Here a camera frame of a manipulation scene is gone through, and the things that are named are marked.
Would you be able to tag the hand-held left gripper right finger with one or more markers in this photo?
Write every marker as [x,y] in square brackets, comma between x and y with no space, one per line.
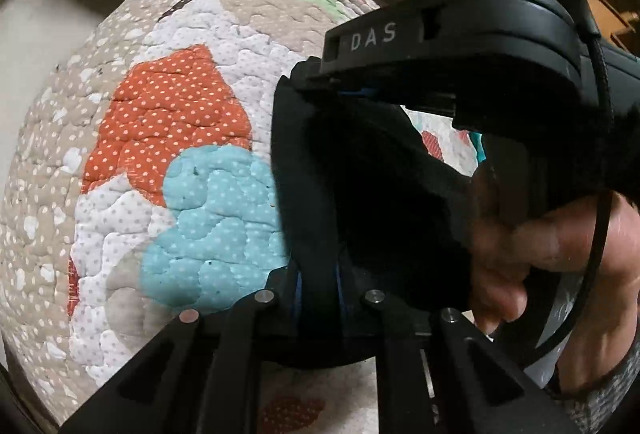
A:
[338,286]

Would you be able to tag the person's right hand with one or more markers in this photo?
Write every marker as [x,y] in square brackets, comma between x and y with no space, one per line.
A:
[545,254]

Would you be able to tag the patchwork quilted blanket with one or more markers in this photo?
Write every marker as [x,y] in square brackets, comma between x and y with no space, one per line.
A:
[165,149]

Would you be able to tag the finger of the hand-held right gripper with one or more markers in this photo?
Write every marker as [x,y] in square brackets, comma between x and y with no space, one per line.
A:
[360,92]

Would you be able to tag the black pants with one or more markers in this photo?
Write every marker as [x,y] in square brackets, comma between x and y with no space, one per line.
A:
[370,194]

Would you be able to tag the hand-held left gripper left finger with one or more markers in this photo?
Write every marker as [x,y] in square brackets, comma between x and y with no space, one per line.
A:
[298,301]

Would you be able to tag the person's right forearm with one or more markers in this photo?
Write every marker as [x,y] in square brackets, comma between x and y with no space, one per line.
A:
[617,344]

